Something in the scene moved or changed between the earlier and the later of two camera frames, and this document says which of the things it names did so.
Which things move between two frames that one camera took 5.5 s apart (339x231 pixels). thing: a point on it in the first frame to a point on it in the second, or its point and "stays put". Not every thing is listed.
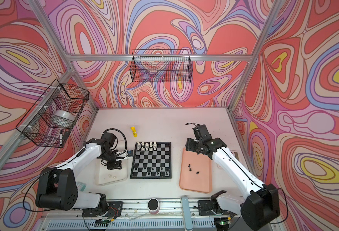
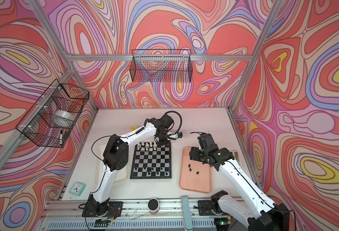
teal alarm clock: [81, 186] stays put
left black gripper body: [111, 158] to [164, 140]
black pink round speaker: [153, 206] stays put
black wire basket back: [161, 65] stays put
